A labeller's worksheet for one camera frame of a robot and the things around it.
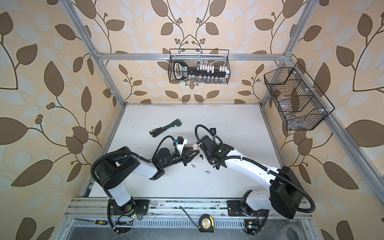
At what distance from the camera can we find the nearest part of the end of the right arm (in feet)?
1.87

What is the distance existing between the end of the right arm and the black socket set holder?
404 mm

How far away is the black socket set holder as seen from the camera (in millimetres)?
823
